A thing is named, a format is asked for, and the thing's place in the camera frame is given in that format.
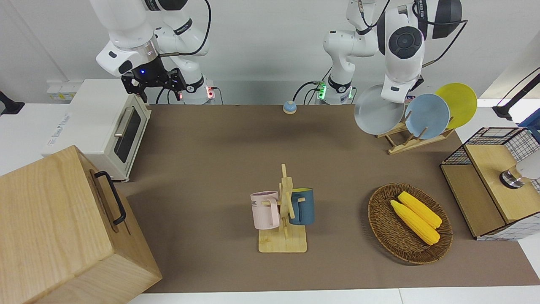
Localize yellow plate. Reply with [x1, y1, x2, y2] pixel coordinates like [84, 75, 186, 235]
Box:
[435, 83, 478, 129]

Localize wooden mug tree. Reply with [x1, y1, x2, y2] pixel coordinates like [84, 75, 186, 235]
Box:
[258, 164, 308, 253]

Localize dark blue mug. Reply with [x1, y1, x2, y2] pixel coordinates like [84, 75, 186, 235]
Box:
[289, 188, 315, 225]

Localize wooden plate rack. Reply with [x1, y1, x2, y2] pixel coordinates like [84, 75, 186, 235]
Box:
[375, 115, 456, 155]

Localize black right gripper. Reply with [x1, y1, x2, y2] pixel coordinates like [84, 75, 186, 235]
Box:
[121, 56, 186, 103]

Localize wooden box with black handle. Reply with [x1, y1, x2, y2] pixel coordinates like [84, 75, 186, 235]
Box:
[0, 145, 163, 304]

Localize light blue plate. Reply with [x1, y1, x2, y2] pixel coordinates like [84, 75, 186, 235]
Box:
[404, 94, 451, 140]

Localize white toaster oven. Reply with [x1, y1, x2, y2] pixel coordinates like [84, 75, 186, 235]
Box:
[41, 79, 151, 183]

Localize black base cables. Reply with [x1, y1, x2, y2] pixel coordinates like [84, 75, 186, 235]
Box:
[293, 67, 334, 105]

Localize yellow corn cob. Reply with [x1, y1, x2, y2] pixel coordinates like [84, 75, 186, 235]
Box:
[390, 200, 440, 245]
[398, 191, 443, 229]

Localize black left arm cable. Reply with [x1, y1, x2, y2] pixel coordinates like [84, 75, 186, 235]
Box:
[422, 19, 468, 68]

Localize metal cup on shelf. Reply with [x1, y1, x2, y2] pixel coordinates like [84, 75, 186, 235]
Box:
[500, 153, 540, 189]

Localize black clamp mount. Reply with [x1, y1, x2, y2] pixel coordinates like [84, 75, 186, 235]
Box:
[0, 91, 25, 115]

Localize pink mug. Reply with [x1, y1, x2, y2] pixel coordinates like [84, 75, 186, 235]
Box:
[250, 191, 281, 231]

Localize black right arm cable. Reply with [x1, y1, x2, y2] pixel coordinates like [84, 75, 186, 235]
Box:
[159, 0, 211, 58]

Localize brown wicker basket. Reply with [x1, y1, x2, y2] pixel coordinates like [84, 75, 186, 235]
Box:
[368, 183, 453, 265]

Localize brown table mat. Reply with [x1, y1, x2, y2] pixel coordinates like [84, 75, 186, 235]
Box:
[114, 104, 540, 293]

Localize wire shelf with wooden boards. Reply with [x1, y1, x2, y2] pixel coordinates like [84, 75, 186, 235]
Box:
[440, 127, 540, 241]

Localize blue object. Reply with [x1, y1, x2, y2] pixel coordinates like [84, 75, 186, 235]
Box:
[520, 114, 540, 142]

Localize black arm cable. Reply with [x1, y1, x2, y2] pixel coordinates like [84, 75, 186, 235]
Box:
[159, 0, 211, 58]
[422, 19, 468, 68]

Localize gray plate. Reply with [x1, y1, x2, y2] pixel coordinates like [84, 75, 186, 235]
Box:
[354, 84, 405, 136]

